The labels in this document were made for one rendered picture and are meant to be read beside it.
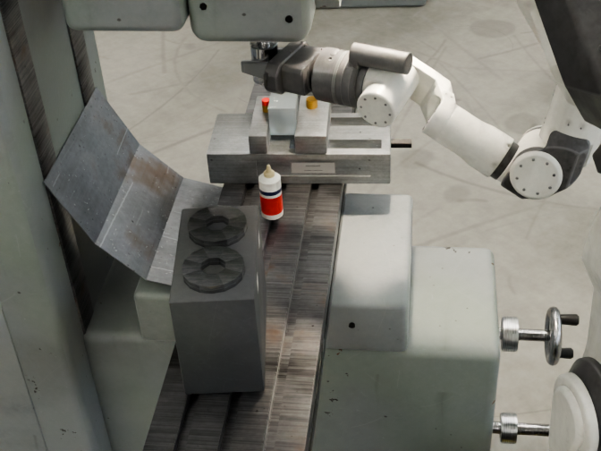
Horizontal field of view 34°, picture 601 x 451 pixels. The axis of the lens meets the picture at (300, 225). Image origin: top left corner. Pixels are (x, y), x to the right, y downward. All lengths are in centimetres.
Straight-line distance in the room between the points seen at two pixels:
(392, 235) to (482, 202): 155
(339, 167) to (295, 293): 31
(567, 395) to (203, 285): 51
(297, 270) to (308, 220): 14
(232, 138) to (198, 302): 61
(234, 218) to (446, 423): 70
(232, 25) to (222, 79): 266
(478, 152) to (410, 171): 202
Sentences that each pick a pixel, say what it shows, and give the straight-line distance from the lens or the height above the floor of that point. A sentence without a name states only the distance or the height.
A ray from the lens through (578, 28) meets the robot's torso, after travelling 111.
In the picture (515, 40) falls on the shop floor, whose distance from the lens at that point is 444.
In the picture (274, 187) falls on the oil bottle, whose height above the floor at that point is 100.
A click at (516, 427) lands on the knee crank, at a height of 53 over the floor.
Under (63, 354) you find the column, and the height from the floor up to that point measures 74.
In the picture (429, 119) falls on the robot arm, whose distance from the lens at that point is 158.
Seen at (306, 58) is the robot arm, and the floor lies 126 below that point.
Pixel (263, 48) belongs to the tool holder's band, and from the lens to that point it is 162.
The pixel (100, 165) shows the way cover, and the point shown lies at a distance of 185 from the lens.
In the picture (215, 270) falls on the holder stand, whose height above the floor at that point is 111.
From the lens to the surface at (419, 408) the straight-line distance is 193.
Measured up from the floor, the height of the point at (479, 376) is 67.
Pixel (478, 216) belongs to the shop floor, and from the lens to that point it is 334.
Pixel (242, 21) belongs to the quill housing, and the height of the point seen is 136.
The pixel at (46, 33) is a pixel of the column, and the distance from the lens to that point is 173.
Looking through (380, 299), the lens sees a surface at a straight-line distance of 174.
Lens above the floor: 201
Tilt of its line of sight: 38 degrees down
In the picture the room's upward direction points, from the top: 4 degrees counter-clockwise
